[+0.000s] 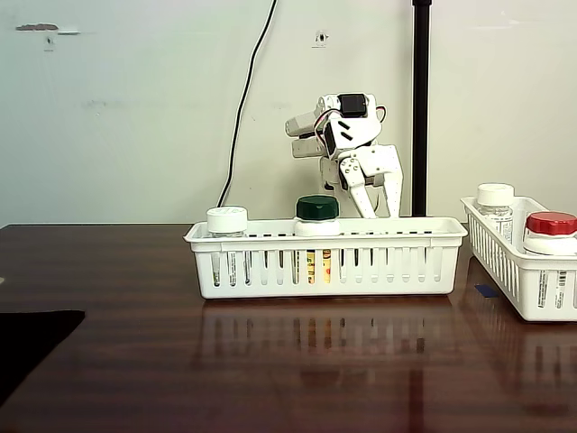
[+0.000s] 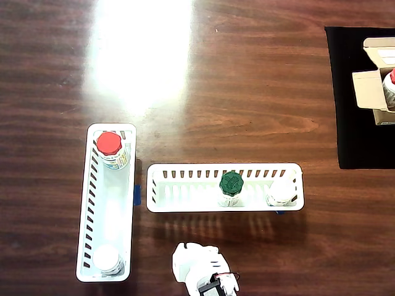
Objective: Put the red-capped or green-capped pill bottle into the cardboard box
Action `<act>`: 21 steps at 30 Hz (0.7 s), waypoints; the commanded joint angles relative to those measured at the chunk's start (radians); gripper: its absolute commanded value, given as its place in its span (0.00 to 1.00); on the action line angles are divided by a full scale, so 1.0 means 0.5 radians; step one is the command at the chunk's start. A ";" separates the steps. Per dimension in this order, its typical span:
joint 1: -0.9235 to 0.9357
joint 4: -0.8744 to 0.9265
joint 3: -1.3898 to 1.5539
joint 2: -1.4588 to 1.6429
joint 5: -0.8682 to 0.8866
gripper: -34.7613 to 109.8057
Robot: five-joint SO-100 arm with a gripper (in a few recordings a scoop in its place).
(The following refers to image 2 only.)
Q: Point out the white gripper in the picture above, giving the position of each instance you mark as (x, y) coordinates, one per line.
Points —
(189, 258)

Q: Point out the red-capped bottle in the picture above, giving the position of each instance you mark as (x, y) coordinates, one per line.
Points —
(108, 143)
(390, 89)

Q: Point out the cardboard box with white labels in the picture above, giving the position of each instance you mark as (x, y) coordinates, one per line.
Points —
(368, 89)

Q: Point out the white plastic basket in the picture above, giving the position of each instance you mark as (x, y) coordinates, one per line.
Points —
(106, 228)
(191, 200)

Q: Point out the green-capped bottle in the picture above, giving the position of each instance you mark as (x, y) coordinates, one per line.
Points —
(231, 182)

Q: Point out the white-capped bottle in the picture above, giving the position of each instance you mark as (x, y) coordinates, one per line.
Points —
(105, 257)
(281, 190)

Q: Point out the blue tape strip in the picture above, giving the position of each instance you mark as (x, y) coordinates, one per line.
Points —
(138, 195)
(279, 212)

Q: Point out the black mat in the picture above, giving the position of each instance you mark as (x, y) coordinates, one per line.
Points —
(348, 138)

